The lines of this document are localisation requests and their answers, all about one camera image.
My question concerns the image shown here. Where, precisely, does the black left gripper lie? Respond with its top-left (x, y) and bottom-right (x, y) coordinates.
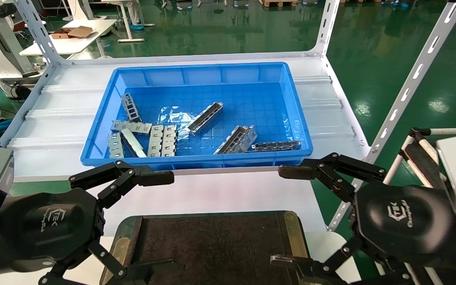
top-left (0, 160), bottom-right (175, 285)

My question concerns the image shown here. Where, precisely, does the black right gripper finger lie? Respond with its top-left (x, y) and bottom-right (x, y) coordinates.
top-left (278, 152), bottom-right (387, 203)

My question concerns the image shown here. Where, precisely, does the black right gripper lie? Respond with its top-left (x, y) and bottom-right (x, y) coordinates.
top-left (270, 184), bottom-right (456, 285)

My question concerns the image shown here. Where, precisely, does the grey metal channel part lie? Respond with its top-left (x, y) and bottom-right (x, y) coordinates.
top-left (213, 125), bottom-right (250, 155)
top-left (186, 102), bottom-right (224, 136)
top-left (234, 126), bottom-right (258, 153)

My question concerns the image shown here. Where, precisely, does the dark metal strip part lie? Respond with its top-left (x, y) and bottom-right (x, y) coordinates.
top-left (251, 141), bottom-right (302, 152)

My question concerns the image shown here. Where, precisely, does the black flat container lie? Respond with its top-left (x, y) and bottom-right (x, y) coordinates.
top-left (101, 211), bottom-right (312, 285)

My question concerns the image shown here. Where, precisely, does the short grey metal part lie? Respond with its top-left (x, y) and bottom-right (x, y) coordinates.
top-left (107, 133), bottom-right (125, 159)

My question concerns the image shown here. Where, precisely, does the slotted grey metal part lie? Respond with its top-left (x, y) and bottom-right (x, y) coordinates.
top-left (161, 125), bottom-right (178, 157)
top-left (148, 125), bottom-right (164, 157)

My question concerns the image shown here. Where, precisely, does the flat grey metal part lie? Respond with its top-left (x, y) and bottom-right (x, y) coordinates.
top-left (110, 120), bottom-right (152, 136)

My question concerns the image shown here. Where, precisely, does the perforated grey metal part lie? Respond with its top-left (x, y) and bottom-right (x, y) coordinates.
top-left (121, 93), bottom-right (142, 122)

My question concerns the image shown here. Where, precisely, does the blue plastic bin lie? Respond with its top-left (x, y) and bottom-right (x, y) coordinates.
top-left (80, 61), bottom-right (314, 171)

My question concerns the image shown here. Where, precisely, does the plain grey metal bar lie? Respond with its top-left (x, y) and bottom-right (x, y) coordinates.
top-left (120, 129), bottom-right (148, 158)

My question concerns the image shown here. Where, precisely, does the clear plastic bag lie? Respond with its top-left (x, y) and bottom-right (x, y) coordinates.
top-left (159, 106), bottom-right (203, 137)

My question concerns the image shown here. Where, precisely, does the wooden pallet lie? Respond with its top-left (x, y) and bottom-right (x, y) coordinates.
top-left (262, 0), bottom-right (298, 8)

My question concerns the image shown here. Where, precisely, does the white work table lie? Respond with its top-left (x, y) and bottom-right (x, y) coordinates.
top-left (19, 19), bottom-right (118, 59)

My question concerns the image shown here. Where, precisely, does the brown cardboard box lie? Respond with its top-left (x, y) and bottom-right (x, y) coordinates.
top-left (51, 26), bottom-right (98, 40)

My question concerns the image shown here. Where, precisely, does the person with blue shoe covers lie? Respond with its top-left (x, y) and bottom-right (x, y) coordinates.
top-left (111, 0), bottom-right (146, 31)

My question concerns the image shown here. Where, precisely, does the white desk frame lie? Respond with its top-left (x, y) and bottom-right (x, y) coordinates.
top-left (101, 0), bottom-right (156, 43)

